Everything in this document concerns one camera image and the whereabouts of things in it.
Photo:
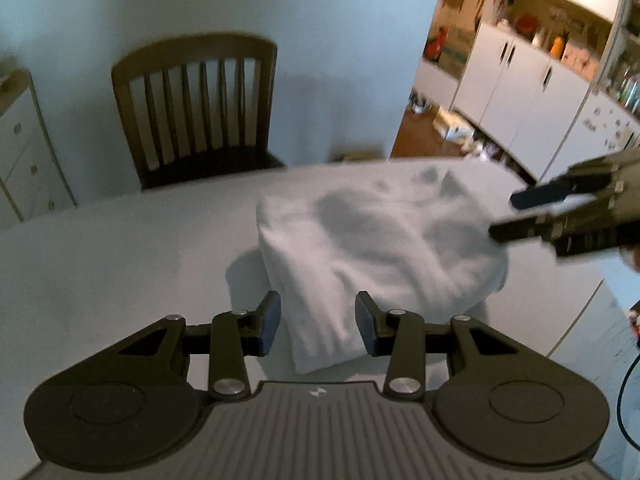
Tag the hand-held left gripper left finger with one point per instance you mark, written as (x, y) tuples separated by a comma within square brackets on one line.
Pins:
[(269, 322)]

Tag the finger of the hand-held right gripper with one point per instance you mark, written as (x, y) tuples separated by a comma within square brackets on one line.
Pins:
[(537, 197), (520, 231)]

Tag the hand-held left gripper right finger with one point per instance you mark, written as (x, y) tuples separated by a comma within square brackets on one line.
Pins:
[(366, 325)]

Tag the white letter print T-shirt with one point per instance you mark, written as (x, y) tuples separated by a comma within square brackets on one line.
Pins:
[(375, 240)]

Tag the white cabinet with stickers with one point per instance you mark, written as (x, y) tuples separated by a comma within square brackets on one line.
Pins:
[(590, 130)]

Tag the white two-door cabinet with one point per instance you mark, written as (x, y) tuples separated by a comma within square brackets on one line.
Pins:
[(515, 100)]

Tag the white cardboard box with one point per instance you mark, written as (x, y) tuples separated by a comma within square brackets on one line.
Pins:
[(452, 125)]

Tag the green bottle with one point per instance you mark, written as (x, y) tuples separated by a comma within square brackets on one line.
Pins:
[(627, 87)]

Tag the white carton box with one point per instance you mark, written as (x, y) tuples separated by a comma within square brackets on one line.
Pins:
[(580, 60)]

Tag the dark sneaker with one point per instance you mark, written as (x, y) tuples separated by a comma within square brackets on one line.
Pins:
[(425, 106), (416, 101)]

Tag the orange bottle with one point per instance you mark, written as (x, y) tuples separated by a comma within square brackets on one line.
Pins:
[(557, 46)]

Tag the white low shelf cabinet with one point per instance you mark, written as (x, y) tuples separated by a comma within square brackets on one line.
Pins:
[(435, 80)]

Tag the table with white cloth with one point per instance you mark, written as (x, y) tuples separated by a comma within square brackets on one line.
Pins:
[(125, 260)]

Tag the green print cardboard box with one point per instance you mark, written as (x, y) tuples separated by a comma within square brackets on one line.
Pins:
[(456, 52)]

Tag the red pot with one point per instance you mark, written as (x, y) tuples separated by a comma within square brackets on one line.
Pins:
[(526, 25)]

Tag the red bag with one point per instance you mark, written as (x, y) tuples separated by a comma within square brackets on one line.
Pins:
[(435, 42)]

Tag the brown wooden slat-back chair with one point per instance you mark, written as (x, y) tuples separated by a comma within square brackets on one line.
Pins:
[(195, 50)]

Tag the wooden white drawer cabinet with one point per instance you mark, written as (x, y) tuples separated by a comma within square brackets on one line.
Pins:
[(25, 160)]

